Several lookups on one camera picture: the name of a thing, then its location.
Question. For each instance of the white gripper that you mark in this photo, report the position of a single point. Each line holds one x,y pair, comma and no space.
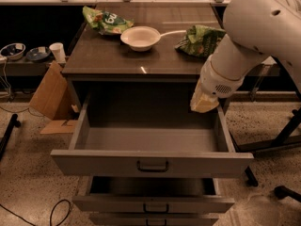
216,80

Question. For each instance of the grey top drawer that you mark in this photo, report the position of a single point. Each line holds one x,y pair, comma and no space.
151,135

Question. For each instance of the grey drawer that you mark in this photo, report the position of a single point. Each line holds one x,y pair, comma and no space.
144,219
151,135
152,195

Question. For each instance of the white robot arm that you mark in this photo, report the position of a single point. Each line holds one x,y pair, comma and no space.
255,30

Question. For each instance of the grey drawer cabinet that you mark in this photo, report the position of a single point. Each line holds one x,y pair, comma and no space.
97,58

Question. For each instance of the grey middle drawer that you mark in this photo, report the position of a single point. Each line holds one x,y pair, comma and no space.
152,195

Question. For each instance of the grey bottom drawer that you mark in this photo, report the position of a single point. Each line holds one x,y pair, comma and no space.
144,219

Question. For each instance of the green chip bag right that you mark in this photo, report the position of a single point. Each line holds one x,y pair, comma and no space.
200,40

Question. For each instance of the green chip bag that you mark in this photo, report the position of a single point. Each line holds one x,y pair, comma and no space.
200,40
106,23

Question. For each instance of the white spoon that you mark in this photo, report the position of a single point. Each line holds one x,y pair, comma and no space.
173,33

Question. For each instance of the white bowl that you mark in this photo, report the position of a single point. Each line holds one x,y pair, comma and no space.
140,38

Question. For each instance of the black stand base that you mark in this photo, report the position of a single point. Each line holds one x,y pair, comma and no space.
283,139

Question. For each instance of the green chip bag left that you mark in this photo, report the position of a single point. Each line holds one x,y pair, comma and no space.
106,23

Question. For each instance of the brown cardboard box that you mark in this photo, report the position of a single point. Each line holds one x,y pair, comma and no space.
53,100

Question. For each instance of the white paper cup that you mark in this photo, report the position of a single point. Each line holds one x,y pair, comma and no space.
57,49

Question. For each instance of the blue bowl with card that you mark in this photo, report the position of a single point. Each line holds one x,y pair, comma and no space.
38,54

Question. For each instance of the black pole left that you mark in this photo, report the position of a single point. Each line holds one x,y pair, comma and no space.
13,123

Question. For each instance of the grey side shelf left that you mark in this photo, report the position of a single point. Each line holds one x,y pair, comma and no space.
24,67

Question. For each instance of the blue bowl far left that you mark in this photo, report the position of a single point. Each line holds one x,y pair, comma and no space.
13,51

